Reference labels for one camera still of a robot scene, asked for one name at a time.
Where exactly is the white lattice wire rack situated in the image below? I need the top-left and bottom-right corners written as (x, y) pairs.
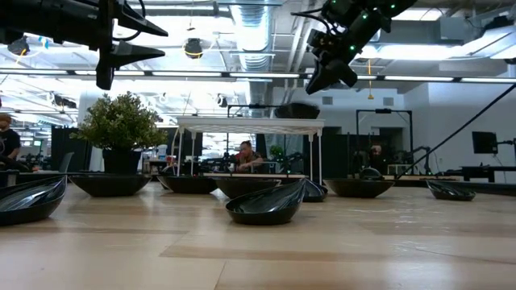
top-left (171, 115), bottom-right (327, 185)

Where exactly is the green potted plant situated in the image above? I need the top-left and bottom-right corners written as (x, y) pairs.
top-left (69, 90), bottom-right (169, 176)

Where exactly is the person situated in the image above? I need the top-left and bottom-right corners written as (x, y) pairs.
top-left (235, 139), bottom-right (267, 174)
top-left (368, 143), bottom-right (388, 170)
top-left (0, 114), bottom-right (22, 162)

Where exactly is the black round ceiling fixture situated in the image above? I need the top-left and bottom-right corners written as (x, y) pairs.
top-left (6, 35), bottom-right (31, 56)
top-left (183, 37), bottom-right (205, 60)

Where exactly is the black oval mini plate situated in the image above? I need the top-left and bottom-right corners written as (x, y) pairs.
top-left (323, 178), bottom-right (396, 199)
top-left (160, 173), bottom-right (218, 195)
top-left (69, 172), bottom-right (152, 198)
top-left (214, 176), bottom-right (282, 200)

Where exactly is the black square mini plate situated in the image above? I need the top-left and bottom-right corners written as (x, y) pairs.
top-left (273, 101), bottom-right (322, 120)

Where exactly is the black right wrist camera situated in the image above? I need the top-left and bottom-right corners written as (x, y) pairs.
top-left (306, 27), bottom-right (338, 60)

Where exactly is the black monitor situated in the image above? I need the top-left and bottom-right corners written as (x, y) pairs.
top-left (471, 130), bottom-right (499, 155)

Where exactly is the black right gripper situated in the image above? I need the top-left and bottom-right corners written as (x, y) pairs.
top-left (305, 15), bottom-right (382, 96)

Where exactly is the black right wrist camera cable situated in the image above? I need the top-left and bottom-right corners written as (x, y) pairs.
top-left (289, 10), bottom-right (339, 33)

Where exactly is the silver ventilation duct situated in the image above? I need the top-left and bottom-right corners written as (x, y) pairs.
top-left (229, 0), bottom-right (279, 108)

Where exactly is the black background desk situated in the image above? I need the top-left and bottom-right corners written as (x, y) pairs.
top-left (459, 164), bottom-right (516, 184)

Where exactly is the black partition panel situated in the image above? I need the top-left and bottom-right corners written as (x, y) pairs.
top-left (50, 126), bottom-right (92, 173)

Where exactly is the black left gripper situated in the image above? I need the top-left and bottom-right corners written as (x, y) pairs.
top-left (54, 0), bottom-right (169, 91)

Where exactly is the white ceiling light strip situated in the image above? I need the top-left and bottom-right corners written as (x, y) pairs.
top-left (151, 71), bottom-right (223, 78)
top-left (460, 77), bottom-right (516, 85)
top-left (382, 75), bottom-right (455, 82)
top-left (0, 68), bottom-right (68, 76)
top-left (74, 70), bottom-right (146, 77)
top-left (229, 72), bottom-right (302, 80)

